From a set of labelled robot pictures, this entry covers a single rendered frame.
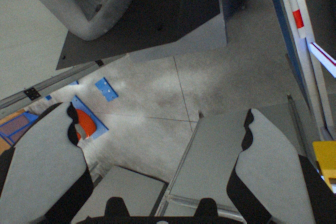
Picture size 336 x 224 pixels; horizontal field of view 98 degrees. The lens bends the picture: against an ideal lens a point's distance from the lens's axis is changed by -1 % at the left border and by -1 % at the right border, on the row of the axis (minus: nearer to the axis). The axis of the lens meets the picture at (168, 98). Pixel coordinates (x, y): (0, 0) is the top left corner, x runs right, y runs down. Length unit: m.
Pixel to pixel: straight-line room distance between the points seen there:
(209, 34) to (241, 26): 1.01
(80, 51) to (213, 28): 0.28
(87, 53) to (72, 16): 0.05
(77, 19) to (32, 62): 1.27
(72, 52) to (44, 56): 1.23
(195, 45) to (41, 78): 1.25
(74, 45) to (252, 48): 1.30
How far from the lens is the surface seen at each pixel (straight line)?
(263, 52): 1.45
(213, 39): 0.40
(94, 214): 4.08
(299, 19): 0.52
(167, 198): 1.28
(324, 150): 0.55
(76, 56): 0.30
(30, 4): 1.77
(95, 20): 0.24
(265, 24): 1.40
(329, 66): 0.43
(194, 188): 1.22
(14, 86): 1.43
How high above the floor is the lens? 1.38
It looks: 47 degrees down
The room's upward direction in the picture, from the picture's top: 141 degrees counter-clockwise
